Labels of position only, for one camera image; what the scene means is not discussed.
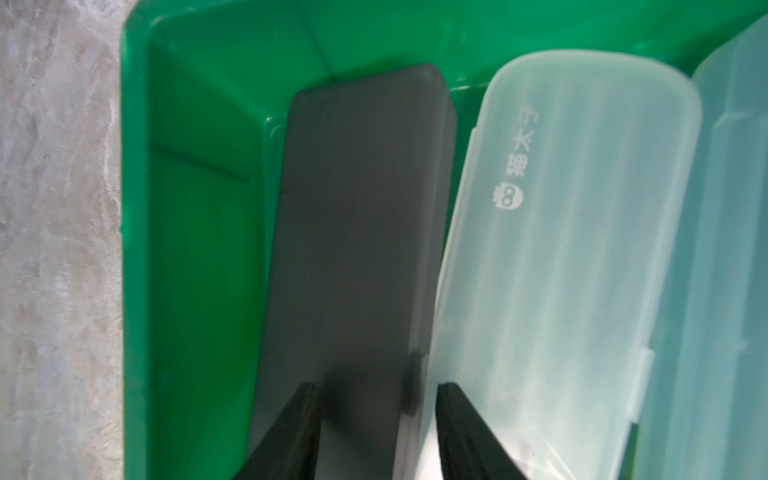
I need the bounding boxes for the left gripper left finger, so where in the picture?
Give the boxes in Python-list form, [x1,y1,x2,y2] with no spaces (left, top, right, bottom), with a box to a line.
[233,382,323,480]

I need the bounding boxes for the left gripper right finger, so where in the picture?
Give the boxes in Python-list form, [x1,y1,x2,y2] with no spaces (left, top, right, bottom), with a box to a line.
[435,382,527,480]

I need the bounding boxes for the frosted clear pencil case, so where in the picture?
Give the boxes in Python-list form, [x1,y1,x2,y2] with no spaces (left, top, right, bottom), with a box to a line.
[417,50,702,479]

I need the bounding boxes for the light blue pencil case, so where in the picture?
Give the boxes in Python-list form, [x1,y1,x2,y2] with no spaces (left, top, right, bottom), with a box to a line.
[630,18,767,479]

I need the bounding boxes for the black pencil case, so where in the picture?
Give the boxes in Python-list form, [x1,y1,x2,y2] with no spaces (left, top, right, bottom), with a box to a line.
[249,63,457,479]

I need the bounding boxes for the green storage tray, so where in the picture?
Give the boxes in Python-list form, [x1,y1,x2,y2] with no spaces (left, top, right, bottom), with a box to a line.
[121,1,767,479]

